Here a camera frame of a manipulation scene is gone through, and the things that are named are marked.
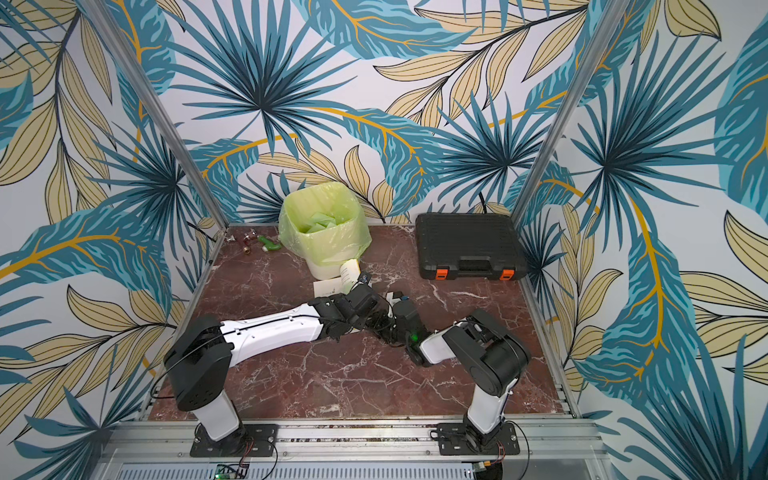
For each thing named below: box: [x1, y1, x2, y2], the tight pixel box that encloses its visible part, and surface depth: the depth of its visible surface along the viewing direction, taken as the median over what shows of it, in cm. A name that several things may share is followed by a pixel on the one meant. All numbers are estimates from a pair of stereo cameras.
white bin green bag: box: [278, 182, 372, 281], surface depth 94 cm
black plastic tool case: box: [415, 212, 528, 281], surface depth 105 cm
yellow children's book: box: [313, 259, 361, 299], surface depth 99 cm
